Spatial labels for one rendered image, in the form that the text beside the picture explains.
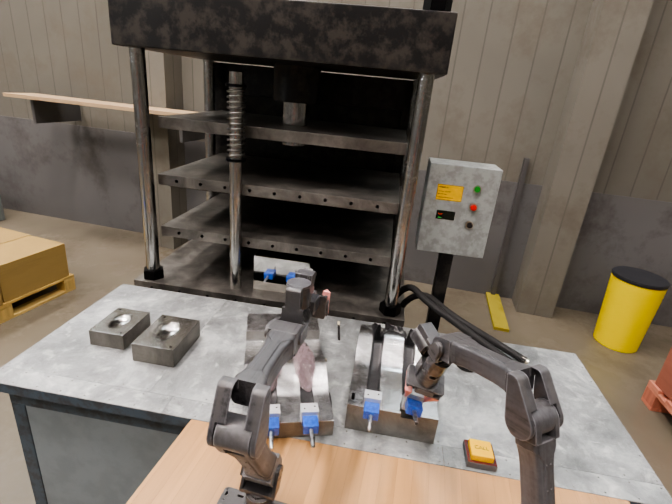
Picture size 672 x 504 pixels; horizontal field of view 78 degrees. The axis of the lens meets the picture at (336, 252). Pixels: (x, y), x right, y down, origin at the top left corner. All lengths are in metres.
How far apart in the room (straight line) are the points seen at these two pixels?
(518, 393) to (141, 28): 1.76
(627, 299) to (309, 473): 3.07
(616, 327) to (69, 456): 3.58
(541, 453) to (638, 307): 2.98
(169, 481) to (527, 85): 3.62
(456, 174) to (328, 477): 1.26
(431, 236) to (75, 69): 4.28
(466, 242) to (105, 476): 1.66
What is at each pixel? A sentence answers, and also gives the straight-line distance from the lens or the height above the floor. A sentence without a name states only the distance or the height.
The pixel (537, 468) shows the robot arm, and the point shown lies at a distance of 0.97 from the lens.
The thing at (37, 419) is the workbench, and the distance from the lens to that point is 1.79.
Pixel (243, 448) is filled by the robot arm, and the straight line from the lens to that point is 0.80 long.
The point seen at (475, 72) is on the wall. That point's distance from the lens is 3.92.
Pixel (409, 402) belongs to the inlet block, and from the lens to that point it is 1.25.
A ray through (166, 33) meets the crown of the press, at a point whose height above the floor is 1.86.
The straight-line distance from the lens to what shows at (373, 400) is 1.27.
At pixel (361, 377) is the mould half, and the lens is 1.38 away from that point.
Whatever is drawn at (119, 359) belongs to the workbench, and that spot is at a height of 0.80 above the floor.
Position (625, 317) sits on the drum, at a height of 0.30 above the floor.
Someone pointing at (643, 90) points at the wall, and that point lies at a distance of 4.19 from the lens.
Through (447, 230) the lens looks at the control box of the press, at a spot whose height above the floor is 1.18.
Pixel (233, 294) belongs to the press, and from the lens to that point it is 2.03.
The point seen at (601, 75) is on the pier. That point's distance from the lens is 3.80.
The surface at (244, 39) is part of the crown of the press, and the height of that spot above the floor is 1.86.
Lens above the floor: 1.73
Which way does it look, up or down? 21 degrees down
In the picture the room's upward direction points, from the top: 6 degrees clockwise
